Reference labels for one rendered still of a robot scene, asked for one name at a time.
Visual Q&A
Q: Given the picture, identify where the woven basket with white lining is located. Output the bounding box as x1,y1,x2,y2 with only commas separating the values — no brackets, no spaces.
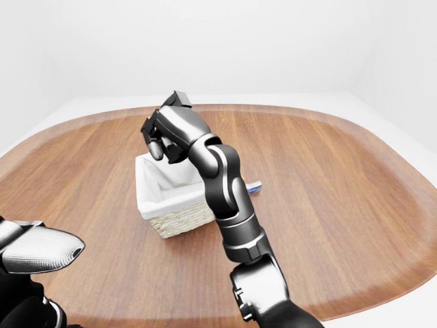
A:
135,152,217,240

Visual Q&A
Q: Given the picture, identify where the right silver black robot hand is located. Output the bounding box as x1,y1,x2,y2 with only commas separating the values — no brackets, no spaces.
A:
140,90,220,165

